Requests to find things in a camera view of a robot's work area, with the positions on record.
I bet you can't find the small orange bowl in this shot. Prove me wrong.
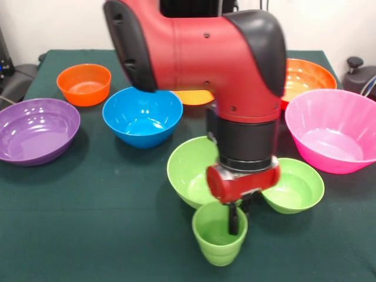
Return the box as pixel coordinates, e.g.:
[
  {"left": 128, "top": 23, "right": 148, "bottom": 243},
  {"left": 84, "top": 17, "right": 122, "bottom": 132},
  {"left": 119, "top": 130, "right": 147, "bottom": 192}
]
[{"left": 56, "top": 63, "right": 112, "bottom": 107}]

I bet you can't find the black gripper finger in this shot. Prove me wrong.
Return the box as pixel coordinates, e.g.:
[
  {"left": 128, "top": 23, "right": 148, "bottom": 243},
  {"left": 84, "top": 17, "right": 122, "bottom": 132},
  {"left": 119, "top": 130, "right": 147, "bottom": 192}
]
[
  {"left": 240, "top": 191, "right": 260, "bottom": 216},
  {"left": 227, "top": 200, "right": 240, "bottom": 236}
]

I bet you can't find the large yellow-orange bowl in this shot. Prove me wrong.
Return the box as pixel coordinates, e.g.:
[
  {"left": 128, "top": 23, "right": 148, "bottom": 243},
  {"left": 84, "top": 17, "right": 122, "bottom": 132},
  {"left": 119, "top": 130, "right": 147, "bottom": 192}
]
[{"left": 173, "top": 89, "right": 215, "bottom": 106}]

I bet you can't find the black wall cable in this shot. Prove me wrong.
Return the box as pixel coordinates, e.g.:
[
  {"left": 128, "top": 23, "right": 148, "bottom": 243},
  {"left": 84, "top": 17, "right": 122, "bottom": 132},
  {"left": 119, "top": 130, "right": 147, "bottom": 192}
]
[{"left": 260, "top": 0, "right": 276, "bottom": 18}]

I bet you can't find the wide red-orange bowl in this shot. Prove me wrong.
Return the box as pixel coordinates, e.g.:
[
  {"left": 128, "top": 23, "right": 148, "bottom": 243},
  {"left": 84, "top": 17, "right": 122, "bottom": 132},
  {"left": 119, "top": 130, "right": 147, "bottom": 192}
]
[{"left": 280, "top": 58, "right": 338, "bottom": 111}]

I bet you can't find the black equipment box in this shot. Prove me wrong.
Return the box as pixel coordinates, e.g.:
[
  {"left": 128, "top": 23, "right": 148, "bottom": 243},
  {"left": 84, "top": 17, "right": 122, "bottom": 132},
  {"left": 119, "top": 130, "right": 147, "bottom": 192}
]
[{"left": 0, "top": 26, "right": 15, "bottom": 82}]

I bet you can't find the small green bowl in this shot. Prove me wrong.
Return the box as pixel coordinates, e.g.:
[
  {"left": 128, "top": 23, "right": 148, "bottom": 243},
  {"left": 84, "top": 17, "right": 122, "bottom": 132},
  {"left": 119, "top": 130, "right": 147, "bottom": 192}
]
[{"left": 260, "top": 157, "right": 325, "bottom": 214}]

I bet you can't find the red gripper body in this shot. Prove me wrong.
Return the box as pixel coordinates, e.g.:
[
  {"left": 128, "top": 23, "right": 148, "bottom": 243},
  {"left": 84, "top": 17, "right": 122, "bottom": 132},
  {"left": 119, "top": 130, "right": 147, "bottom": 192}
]
[{"left": 206, "top": 163, "right": 281, "bottom": 204}]

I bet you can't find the grey chair with black knob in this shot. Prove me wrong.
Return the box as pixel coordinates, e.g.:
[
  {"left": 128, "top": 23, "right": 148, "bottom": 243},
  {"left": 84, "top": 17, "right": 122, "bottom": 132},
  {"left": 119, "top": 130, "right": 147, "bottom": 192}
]
[{"left": 342, "top": 56, "right": 376, "bottom": 98}]

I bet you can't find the large pink bowl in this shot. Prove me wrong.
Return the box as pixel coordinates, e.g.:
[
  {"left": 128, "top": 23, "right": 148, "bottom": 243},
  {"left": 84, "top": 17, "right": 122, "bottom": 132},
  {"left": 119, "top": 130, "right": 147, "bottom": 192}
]
[{"left": 284, "top": 89, "right": 376, "bottom": 175}]

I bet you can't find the stack of green cups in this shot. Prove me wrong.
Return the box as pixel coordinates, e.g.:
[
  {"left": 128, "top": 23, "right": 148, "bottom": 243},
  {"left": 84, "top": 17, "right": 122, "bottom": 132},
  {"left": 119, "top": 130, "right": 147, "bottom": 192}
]
[{"left": 192, "top": 202, "right": 249, "bottom": 267}]

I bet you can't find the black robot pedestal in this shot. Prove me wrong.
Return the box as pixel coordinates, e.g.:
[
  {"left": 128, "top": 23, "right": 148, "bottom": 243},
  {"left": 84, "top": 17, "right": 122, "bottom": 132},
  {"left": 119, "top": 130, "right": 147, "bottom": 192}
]
[{"left": 158, "top": 0, "right": 239, "bottom": 18}]

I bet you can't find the wide purple bowl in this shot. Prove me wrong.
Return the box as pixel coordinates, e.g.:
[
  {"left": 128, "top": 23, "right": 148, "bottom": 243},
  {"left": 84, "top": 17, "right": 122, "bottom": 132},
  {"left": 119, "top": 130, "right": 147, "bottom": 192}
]
[{"left": 0, "top": 98, "right": 81, "bottom": 167}]

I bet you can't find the dark green tablecloth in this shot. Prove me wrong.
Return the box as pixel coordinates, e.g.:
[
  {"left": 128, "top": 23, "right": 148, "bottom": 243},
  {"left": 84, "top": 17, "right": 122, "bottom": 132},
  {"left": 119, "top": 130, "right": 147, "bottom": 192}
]
[{"left": 0, "top": 49, "right": 376, "bottom": 282}]

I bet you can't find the large green bowl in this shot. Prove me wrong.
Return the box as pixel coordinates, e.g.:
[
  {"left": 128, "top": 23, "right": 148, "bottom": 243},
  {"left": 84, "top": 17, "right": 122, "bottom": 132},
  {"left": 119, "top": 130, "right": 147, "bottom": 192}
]
[{"left": 166, "top": 135, "right": 224, "bottom": 210}]

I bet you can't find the blue bowl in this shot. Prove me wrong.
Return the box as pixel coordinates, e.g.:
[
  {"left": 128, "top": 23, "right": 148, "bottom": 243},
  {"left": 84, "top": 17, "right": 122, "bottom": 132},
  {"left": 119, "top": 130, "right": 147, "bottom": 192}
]
[{"left": 102, "top": 86, "right": 184, "bottom": 149}]

